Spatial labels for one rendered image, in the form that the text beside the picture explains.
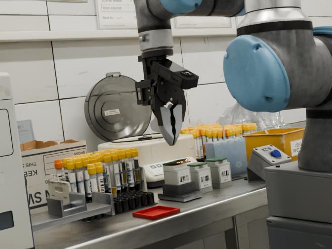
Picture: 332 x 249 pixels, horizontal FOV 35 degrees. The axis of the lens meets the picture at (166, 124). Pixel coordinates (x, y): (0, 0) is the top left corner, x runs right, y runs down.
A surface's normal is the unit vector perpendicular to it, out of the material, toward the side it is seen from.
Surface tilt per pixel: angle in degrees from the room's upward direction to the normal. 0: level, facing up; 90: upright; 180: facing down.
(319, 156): 71
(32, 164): 94
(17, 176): 90
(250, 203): 90
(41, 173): 92
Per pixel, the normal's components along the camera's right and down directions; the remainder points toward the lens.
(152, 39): -0.16, 0.07
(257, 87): -0.86, 0.22
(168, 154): 0.49, -0.01
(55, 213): -0.77, 0.12
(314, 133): -0.84, -0.22
